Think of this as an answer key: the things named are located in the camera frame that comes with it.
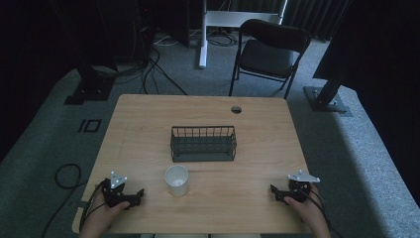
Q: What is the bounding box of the white floor cable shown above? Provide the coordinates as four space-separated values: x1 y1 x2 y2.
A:
153 32 181 48

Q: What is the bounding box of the right hand-held gripper cable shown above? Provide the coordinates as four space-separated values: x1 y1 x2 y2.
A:
296 183 336 238

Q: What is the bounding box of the bundle of black floor cables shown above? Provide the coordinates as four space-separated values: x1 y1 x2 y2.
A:
92 46 188 97

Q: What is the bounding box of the hand-held gripper cable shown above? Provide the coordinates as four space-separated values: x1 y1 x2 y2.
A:
296 183 336 238
78 179 108 232

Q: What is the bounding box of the white cup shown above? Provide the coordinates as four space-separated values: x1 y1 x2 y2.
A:
163 164 190 198

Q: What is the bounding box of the person's right hand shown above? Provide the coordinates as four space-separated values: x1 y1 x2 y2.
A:
283 183 324 226

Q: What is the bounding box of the dark curtain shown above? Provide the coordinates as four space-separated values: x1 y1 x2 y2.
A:
283 0 353 42

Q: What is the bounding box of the looped black floor cable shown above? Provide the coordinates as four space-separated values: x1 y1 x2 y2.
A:
40 163 87 238

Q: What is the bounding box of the black folding chair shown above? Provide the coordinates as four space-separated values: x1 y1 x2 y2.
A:
229 18 312 100

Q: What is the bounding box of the black wire basket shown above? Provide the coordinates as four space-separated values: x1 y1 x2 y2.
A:
169 125 238 164

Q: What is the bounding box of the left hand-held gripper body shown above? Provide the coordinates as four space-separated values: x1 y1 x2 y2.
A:
101 171 137 209

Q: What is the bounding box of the left hand-held gripper cable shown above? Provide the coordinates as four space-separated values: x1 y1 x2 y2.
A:
78 179 108 232

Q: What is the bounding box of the person's left hand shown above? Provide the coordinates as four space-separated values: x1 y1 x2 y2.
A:
88 199 132 232

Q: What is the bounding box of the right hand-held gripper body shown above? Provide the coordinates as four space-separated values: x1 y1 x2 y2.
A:
280 170 321 204

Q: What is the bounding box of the black stand with grey base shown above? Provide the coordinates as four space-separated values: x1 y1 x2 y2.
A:
303 70 354 118

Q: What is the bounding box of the black stand with flat base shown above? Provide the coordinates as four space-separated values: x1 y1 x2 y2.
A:
63 63 116 106

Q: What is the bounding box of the white desk frame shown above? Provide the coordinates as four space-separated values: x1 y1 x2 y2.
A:
198 0 289 69

